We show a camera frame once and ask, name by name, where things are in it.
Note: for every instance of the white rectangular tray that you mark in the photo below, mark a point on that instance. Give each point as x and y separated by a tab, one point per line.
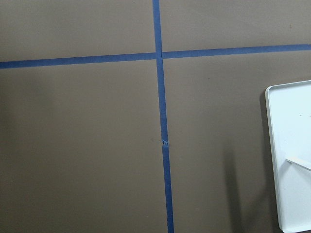
288	109

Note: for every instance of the wooden rack with two rods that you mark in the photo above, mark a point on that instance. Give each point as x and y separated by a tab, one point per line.
300	162

